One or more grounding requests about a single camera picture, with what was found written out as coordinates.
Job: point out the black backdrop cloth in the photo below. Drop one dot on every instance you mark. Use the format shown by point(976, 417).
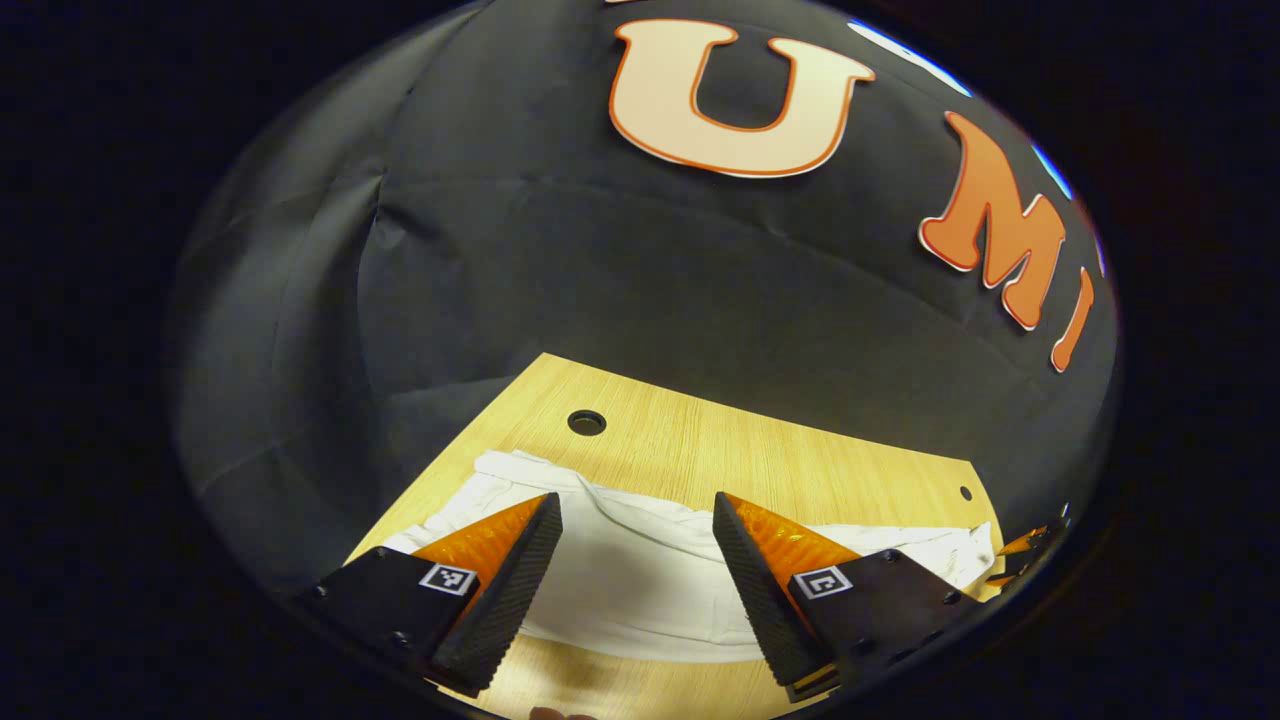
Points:
point(600, 280)

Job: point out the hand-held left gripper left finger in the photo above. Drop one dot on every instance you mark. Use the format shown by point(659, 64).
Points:
point(515, 595)

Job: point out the white jeans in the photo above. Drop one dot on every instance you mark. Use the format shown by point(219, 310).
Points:
point(640, 590)

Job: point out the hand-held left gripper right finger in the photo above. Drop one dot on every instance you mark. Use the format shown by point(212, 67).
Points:
point(755, 595)

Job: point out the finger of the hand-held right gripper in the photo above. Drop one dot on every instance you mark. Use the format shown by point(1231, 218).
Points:
point(1025, 545)

